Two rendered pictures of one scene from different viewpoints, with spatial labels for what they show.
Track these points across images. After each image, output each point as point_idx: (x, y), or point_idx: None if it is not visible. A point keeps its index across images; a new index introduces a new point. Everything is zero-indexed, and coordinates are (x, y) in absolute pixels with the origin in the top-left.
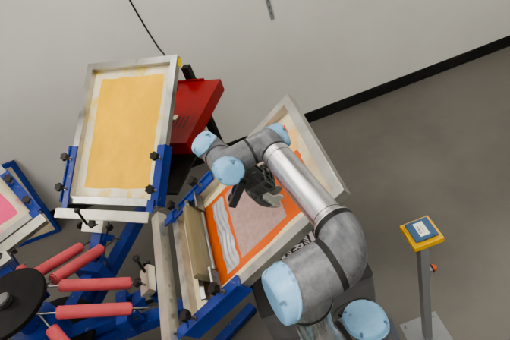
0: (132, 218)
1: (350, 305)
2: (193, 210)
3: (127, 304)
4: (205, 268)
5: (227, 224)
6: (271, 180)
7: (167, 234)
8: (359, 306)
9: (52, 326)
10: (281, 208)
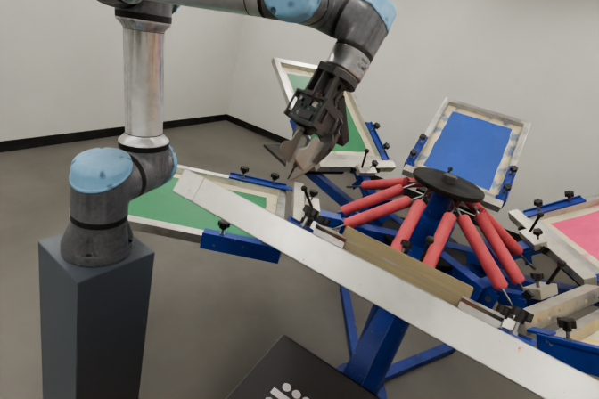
0: (526, 309)
1: (124, 163)
2: (459, 294)
3: (397, 247)
4: (350, 242)
5: None
6: (298, 109)
7: None
8: (112, 164)
9: (407, 198)
10: None
